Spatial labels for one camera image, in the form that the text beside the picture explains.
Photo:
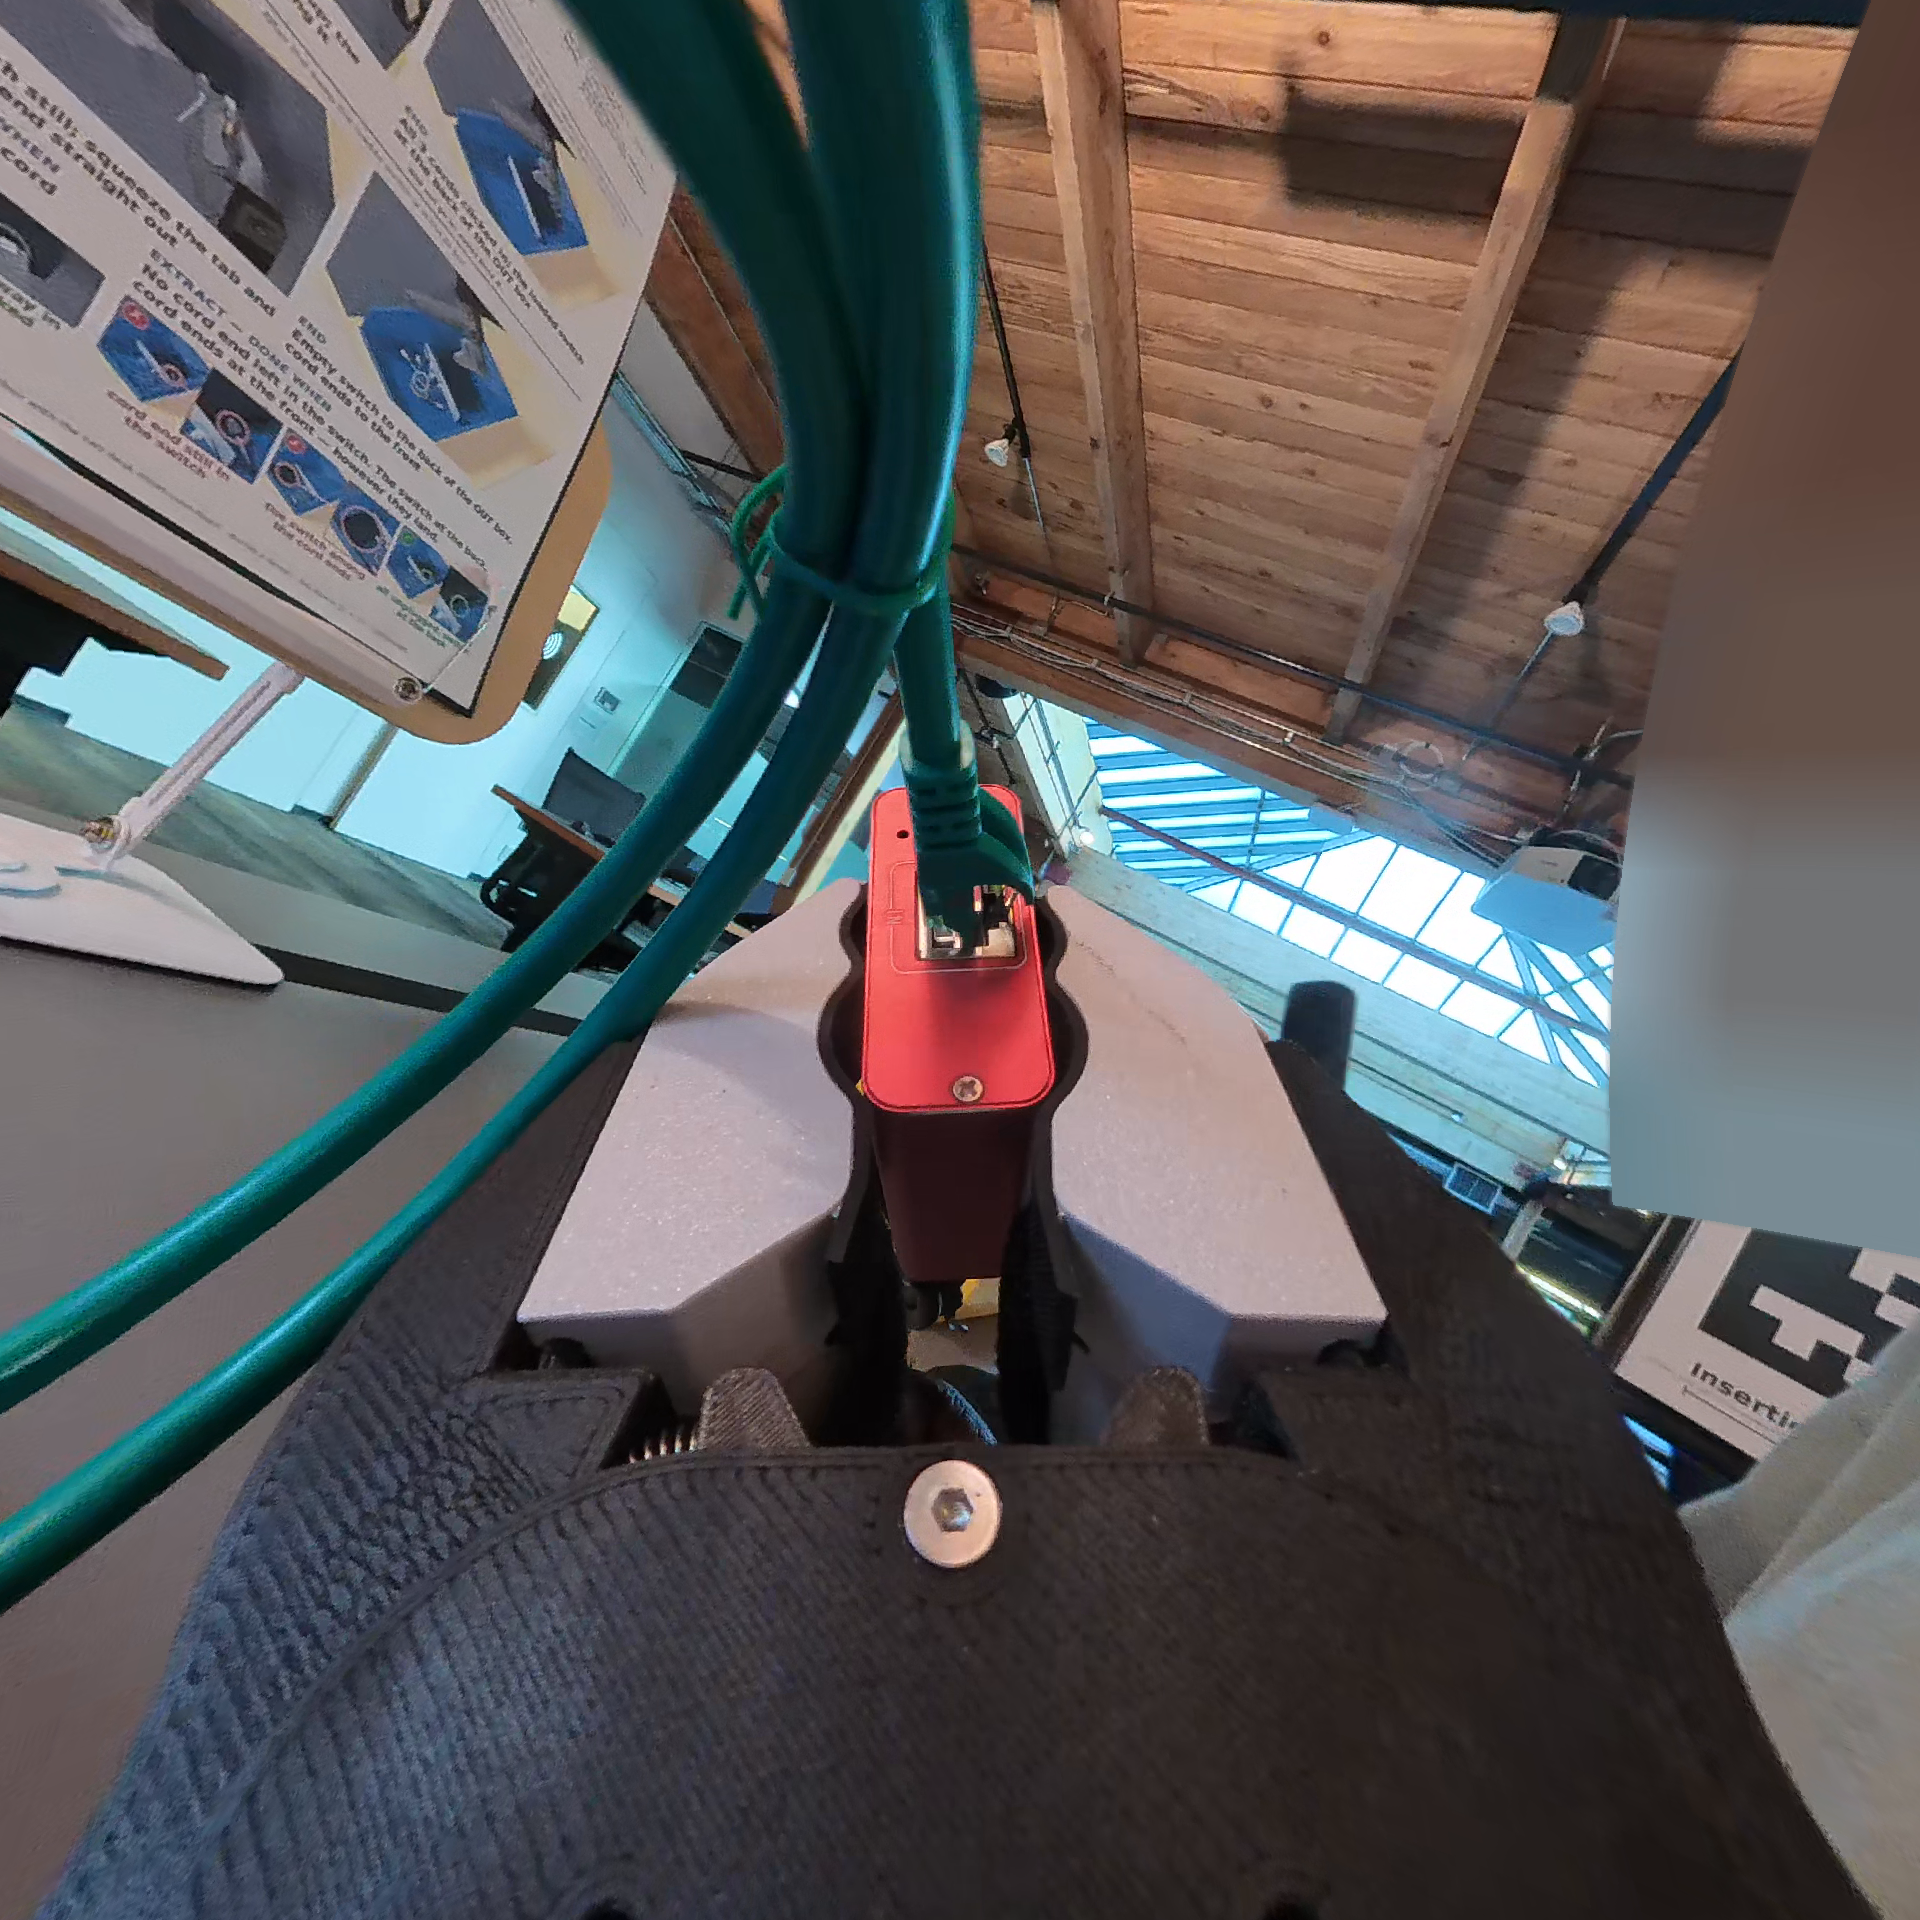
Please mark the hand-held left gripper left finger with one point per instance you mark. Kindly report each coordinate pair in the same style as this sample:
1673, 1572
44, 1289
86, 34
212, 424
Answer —
705, 1184

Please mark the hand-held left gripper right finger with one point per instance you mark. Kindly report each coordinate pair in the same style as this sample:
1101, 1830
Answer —
1215, 1184

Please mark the red ethernet splitter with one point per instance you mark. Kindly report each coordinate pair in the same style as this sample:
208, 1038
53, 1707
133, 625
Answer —
953, 1035

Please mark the grey desk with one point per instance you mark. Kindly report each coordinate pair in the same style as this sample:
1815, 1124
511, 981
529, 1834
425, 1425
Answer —
149, 1124

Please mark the wooden office table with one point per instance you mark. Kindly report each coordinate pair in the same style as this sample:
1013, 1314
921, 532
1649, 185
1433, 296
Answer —
534, 810

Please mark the black office chair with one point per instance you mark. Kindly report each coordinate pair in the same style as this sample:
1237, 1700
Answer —
580, 787

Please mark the black-framed sign board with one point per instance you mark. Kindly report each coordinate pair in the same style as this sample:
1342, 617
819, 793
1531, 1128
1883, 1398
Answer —
1725, 1318

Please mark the person's beige sweater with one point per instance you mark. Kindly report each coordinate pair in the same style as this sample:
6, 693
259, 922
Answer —
1845, 1651

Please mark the instruction board with wooden frame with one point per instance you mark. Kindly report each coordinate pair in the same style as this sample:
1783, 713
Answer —
301, 224

